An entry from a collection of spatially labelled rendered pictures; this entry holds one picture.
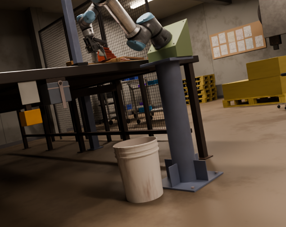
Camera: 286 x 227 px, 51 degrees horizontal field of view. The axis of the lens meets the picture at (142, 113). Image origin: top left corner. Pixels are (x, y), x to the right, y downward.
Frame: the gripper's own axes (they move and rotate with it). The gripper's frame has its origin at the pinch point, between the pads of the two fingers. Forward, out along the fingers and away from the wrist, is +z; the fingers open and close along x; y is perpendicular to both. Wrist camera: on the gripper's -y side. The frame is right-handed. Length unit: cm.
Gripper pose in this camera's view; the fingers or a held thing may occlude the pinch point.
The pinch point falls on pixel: (102, 61)
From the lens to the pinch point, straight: 225.3
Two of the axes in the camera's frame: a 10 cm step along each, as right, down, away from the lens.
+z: 3.8, 9.2, 1.3
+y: -6.2, 3.5, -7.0
